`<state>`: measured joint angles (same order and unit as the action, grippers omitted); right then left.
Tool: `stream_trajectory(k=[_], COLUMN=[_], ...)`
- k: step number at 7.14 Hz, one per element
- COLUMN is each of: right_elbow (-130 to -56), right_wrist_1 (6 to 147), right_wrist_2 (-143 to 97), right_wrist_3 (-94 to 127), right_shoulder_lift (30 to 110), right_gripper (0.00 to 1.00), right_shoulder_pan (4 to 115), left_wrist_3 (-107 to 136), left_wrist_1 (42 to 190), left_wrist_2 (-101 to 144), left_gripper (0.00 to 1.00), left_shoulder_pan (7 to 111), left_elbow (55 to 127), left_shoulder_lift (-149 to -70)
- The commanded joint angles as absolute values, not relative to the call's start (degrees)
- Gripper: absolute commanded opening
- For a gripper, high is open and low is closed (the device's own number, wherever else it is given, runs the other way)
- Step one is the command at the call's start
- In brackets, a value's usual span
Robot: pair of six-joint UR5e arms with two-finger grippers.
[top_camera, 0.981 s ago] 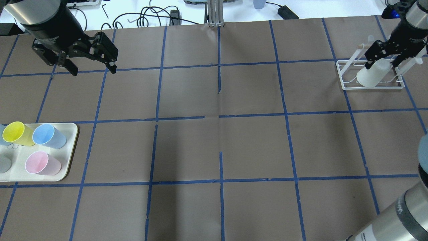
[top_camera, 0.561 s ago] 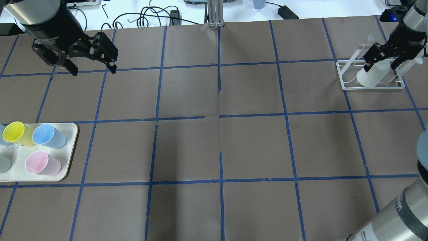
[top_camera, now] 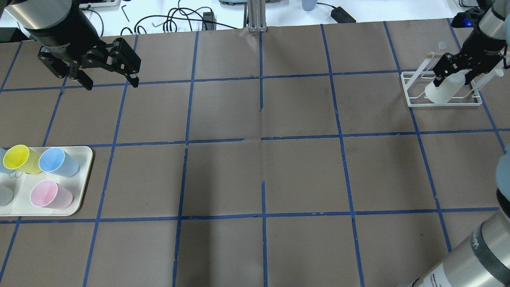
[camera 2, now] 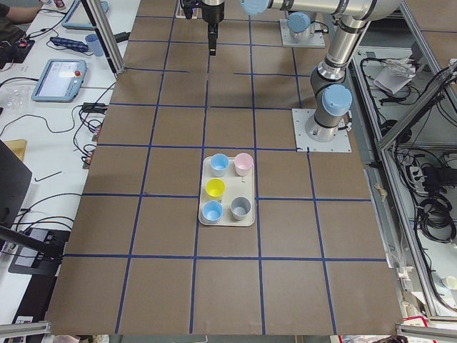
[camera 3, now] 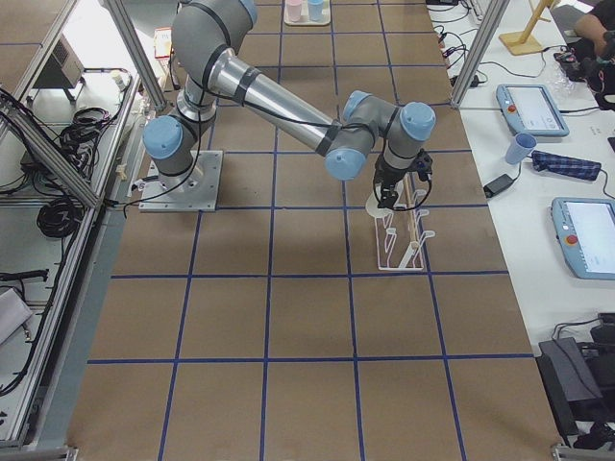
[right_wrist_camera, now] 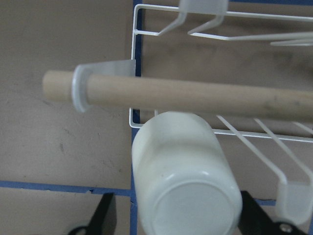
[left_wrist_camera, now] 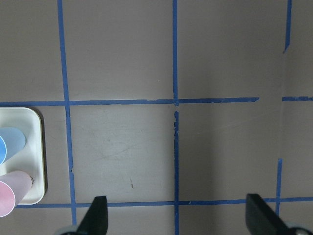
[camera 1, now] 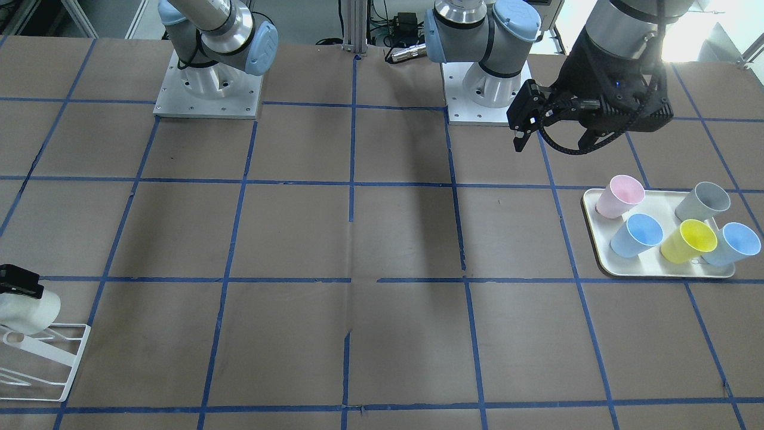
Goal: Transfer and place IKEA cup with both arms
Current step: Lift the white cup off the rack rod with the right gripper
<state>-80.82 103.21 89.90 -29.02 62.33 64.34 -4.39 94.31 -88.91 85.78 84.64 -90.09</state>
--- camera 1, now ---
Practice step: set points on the yellow plastic cup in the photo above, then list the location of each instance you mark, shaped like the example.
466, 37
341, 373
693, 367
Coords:
691, 239

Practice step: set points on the blue cup on tray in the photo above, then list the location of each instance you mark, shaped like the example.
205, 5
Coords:
639, 233

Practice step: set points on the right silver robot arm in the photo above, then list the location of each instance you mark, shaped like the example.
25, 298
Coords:
226, 32

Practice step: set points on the white plastic cup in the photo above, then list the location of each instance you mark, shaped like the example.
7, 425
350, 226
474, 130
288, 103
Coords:
28, 315

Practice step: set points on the cream plastic tray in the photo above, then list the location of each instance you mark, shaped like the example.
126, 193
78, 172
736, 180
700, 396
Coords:
659, 205

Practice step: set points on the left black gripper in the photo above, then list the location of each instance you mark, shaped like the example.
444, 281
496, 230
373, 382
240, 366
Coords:
578, 76

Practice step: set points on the pink plastic cup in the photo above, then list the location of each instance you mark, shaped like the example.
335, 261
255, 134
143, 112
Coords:
622, 193

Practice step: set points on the aluminium frame post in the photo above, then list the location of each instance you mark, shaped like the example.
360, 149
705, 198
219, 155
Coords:
354, 21

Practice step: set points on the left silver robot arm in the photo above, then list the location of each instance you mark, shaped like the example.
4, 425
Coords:
499, 37

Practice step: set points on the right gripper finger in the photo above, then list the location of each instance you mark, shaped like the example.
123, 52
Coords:
20, 281

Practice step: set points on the grey plastic cup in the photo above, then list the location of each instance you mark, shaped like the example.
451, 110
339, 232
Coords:
705, 200

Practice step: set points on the light blue cup tray edge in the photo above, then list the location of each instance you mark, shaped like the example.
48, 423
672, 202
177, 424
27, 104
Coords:
735, 242

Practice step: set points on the silver metal cylinder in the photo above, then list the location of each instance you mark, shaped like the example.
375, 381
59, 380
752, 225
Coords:
397, 55

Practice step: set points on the white wire cup rack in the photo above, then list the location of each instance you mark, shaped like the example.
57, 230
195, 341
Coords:
42, 367

